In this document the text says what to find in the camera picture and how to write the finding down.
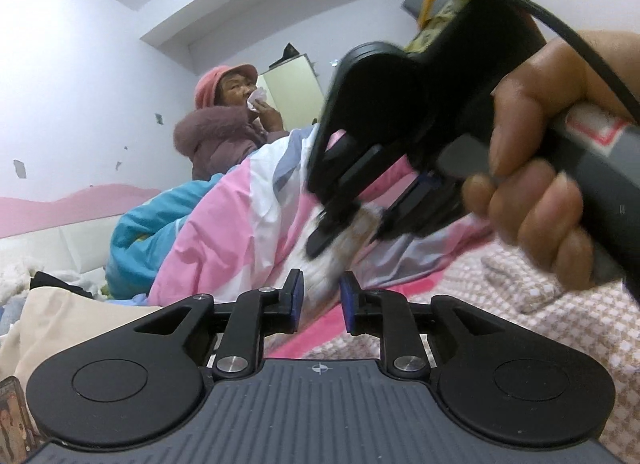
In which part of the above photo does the beige white checked knit coat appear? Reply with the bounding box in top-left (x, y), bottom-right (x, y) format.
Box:
top-left (295, 199), bottom-right (640, 464)

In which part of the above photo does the plain beige garment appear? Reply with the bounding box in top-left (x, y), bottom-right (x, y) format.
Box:
top-left (0, 288), bottom-right (167, 386)

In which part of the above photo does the black cable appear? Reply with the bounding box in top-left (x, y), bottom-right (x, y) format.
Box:
top-left (470, 0), bottom-right (640, 112)

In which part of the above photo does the pink floral bed blanket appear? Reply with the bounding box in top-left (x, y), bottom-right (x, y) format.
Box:
top-left (265, 221), bottom-right (497, 361)

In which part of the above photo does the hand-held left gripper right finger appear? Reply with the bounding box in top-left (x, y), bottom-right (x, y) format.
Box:
top-left (340, 271), bottom-right (508, 379)

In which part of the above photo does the pink grey patterned quilt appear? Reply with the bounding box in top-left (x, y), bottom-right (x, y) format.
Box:
top-left (147, 124), bottom-right (496, 306)

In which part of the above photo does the light green wardrobe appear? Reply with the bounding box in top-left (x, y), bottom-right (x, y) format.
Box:
top-left (262, 55), bottom-right (327, 129)

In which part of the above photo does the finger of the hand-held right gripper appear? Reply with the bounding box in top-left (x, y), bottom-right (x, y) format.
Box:
top-left (306, 130), bottom-right (382, 261)
top-left (377, 170), bottom-right (471, 241)

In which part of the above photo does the dark cloth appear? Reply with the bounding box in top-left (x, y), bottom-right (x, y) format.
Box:
top-left (269, 42), bottom-right (302, 68)

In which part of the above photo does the teal blue blanket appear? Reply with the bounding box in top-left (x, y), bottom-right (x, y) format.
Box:
top-left (104, 175), bottom-right (222, 303)

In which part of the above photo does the black cloth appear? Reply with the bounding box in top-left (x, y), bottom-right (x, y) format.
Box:
top-left (29, 270), bottom-right (94, 301)

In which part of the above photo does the person's right hand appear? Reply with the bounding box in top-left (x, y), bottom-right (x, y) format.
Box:
top-left (461, 30), bottom-right (640, 293)

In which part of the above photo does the pink and white headboard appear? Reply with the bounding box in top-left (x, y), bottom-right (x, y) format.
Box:
top-left (0, 183), bottom-right (162, 291)

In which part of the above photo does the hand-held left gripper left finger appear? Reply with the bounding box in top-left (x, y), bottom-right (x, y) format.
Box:
top-left (132, 268), bottom-right (304, 379)

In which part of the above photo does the smartphone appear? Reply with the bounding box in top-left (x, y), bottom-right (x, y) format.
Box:
top-left (0, 375), bottom-right (41, 452)

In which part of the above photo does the white tissue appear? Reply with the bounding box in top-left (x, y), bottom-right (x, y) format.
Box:
top-left (246, 86), bottom-right (269, 113)

